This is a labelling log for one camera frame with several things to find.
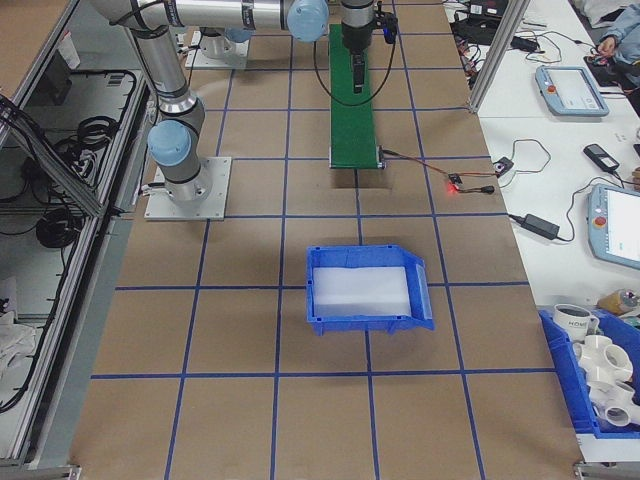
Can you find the green conveyor belt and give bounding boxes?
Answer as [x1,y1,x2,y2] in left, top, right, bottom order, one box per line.
[327,22,386,171]

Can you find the grey teach pendant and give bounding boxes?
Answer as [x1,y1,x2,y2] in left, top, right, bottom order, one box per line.
[534,64,611,119]
[583,182,640,267]

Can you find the black power brick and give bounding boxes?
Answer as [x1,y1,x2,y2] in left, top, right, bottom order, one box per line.
[522,213,562,241]

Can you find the blue open-front parts bin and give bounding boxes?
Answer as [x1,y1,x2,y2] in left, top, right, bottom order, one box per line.
[304,243,436,337]

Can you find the black handheld remote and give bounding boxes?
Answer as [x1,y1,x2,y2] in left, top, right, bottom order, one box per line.
[582,142,622,174]

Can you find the white printed mug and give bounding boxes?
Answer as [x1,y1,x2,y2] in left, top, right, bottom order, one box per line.
[551,303,601,342]

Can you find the yellow round container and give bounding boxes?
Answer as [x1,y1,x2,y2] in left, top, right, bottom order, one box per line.
[596,288,640,317]

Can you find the large blue storage bin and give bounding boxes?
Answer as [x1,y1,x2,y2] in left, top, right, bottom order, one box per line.
[538,304,640,441]

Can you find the white PVC pipe fitting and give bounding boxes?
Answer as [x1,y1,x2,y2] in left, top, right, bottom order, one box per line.
[585,380,640,430]
[572,333,634,386]

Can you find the white crumpled cloth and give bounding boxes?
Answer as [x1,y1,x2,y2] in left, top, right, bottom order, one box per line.
[0,277,37,376]

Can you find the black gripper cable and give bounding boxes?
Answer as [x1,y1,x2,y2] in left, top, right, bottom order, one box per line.
[312,29,399,107]

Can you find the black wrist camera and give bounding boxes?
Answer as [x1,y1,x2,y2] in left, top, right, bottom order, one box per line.
[375,2,400,45]

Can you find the red black conveyor wire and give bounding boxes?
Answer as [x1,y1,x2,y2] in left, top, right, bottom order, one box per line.
[382,146,452,179]

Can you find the black power adapters and cables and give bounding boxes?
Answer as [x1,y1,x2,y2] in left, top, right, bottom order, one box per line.
[468,0,507,17]

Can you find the aluminium profile post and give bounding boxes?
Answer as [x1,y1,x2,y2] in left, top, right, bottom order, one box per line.
[467,0,532,114]

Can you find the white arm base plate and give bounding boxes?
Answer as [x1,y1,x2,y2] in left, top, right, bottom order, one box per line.
[143,156,233,222]
[185,37,251,70]

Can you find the black cable coil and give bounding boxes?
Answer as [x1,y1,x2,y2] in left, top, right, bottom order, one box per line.
[35,205,77,250]

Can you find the V-shaped metal bar frame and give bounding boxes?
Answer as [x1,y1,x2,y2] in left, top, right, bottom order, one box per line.
[0,0,154,474]

